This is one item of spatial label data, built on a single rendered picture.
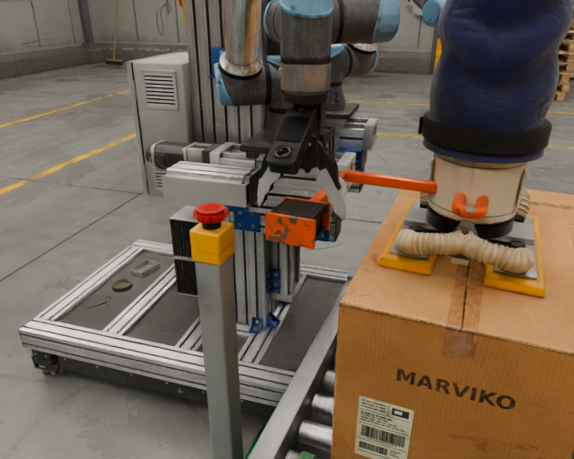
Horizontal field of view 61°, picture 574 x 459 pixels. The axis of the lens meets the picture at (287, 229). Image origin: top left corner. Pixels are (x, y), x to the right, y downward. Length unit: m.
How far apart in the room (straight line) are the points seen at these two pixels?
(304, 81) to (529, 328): 0.52
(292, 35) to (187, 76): 1.00
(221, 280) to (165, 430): 1.04
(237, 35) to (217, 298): 0.64
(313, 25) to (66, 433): 1.71
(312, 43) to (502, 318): 0.52
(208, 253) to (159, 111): 0.85
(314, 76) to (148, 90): 1.08
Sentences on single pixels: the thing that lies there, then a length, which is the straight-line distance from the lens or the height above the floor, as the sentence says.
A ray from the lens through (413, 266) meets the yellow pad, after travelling 0.95.
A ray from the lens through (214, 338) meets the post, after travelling 1.12.
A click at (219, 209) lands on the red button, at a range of 0.99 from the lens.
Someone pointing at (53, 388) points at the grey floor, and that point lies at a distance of 2.28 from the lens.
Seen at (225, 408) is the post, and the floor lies 0.54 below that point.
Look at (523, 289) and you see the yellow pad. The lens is 0.95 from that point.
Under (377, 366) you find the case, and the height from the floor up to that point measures 0.83.
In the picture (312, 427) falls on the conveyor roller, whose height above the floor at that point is 0.55.
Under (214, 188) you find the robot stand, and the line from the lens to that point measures 1.42.
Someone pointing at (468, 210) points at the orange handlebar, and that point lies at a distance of 0.91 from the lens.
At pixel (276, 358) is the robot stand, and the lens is 1.89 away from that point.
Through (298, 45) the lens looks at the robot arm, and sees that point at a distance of 0.74.
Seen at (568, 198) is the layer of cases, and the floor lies 0.54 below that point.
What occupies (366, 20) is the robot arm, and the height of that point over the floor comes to 1.39.
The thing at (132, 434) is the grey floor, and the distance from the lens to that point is 1.99.
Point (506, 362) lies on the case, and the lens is 0.86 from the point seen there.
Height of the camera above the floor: 1.42
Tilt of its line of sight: 25 degrees down
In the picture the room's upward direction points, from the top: straight up
